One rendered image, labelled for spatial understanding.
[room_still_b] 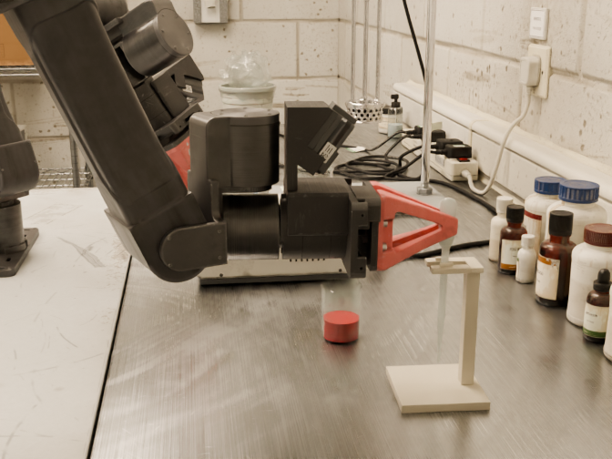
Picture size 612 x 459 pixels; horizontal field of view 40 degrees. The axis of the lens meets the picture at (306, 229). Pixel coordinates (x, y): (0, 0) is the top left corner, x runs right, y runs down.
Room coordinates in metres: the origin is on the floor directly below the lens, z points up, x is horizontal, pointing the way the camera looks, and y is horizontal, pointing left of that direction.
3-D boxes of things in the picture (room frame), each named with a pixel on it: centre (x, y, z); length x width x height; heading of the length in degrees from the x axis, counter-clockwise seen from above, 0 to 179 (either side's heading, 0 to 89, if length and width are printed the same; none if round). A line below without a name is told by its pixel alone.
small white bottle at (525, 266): (1.01, -0.28, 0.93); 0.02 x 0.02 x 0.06
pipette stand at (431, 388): (0.71, -0.12, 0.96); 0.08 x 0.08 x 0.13; 5
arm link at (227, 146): (0.68, 0.08, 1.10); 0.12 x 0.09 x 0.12; 120
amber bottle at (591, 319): (0.83, -0.31, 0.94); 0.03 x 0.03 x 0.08
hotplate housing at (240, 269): (1.06, 0.03, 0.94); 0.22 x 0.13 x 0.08; 97
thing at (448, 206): (0.71, -0.12, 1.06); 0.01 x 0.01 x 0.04; 5
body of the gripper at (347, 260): (0.70, -0.01, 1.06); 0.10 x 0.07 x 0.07; 5
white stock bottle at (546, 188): (1.09, -0.33, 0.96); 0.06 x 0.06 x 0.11
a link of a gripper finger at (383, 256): (0.71, -0.08, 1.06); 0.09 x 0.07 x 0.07; 95
